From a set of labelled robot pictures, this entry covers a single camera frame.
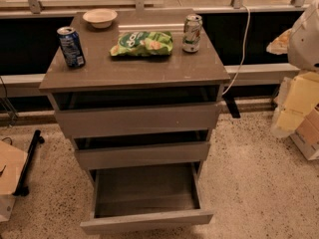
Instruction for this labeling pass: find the black bracket behind cabinet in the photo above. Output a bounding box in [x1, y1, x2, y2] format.
[223, 94, 240, 119]

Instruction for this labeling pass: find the cardboard box on right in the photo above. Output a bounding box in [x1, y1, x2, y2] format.
[270, 72, 319, 160]

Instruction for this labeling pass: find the cardboard box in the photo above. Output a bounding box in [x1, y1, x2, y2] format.
[270, 72, 319, 160]
[0, 141, 27, 222]

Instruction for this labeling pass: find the grey drawer cabinet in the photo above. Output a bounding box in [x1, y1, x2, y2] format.
[40, 9, 229, 181]

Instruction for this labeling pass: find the white cable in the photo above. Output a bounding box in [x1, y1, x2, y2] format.
[221, 4, 252, 97]

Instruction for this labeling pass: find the metal window rail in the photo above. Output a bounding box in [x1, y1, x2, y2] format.
[0, 0, 319, 20]

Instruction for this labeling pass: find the green white soda can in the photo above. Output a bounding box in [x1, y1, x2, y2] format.
[182, 14, 202, 53]

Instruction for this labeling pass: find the grey top drawer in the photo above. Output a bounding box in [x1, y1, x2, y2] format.
[54, 85, 219, 138]

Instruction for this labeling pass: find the grey middle drawer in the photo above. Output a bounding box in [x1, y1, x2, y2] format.
[75, 130, 210, 170]

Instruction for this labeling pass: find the green chip bag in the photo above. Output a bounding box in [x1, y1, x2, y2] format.
[110, 31, 173, 57]

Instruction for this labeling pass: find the grey bottom drawer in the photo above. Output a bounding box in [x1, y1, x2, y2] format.
[81, 163, 213, 234]

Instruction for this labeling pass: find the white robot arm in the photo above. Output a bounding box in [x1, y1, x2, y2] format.
[266, 0, 319, 72]

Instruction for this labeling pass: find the blue soda can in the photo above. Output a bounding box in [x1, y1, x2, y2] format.
[57, 26, 86, 68]

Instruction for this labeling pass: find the black floor stand bar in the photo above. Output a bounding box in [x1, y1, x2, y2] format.
[13, 129, 45, 196]

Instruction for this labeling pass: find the cardboard box on left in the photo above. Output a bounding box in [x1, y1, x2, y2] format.
[0, 141, 27, 222]

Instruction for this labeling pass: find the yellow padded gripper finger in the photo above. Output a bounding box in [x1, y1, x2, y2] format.
[266, 29, 291, 55]

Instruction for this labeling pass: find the white paper bowl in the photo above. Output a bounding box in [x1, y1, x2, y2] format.
[83, 9, 118, 29]

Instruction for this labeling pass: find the grey drawer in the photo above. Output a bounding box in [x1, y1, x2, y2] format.
[75, 130, 210, 170]
[81, 163, 213, 234]
[54, 85, 219, 138]

